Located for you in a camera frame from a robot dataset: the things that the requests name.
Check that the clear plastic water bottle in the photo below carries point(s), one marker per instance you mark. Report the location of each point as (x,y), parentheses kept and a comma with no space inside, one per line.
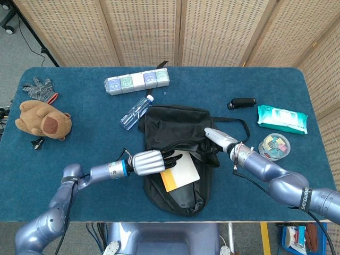
(135,112)

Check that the black stapler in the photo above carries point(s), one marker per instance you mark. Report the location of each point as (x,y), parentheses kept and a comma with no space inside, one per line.
(243,102)

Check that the wrapped tissue multipack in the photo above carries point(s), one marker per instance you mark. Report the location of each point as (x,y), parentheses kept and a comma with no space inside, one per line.
(136,81)

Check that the small black clip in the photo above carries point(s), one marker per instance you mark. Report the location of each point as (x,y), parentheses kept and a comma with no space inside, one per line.
(37,144)

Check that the black fabric backpack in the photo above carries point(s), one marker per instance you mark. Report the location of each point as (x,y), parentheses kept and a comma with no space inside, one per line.
(172,125)

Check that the brown capybara plush toy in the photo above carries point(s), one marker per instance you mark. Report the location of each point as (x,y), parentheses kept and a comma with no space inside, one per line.
(40,119)

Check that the yellow white notebook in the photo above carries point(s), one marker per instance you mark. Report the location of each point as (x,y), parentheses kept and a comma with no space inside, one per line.
(183,172)

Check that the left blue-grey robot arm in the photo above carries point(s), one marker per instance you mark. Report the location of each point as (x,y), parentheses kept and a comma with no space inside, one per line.
(103,172)

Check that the blue felt table cover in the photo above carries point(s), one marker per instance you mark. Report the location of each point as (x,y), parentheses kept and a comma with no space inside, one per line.
(106,119)

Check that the black wheeled stand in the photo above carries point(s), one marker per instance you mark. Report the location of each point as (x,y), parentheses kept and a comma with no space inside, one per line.
(37,40)

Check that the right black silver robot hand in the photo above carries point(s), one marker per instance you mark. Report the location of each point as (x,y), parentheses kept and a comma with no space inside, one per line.
(220,139)

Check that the white robot base foot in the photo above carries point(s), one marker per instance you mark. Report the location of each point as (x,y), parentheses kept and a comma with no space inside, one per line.
(112,248)
(225,250)

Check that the blue storage crate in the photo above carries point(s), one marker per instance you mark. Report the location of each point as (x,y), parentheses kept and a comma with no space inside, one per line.
(295,239)

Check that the green wet wipes pack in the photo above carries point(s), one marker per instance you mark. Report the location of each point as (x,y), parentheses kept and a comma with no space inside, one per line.
(282,118)

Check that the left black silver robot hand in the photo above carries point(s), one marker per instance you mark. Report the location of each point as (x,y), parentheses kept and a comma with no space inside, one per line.
(147,163)

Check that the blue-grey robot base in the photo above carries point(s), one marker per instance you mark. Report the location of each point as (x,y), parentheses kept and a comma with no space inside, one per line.
(164,239)

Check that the clear tub of binder clips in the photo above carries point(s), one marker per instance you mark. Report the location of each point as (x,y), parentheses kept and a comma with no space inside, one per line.
(276,144)

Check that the grey striped work glove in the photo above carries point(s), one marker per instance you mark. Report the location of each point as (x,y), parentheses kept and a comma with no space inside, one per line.
(40,89)

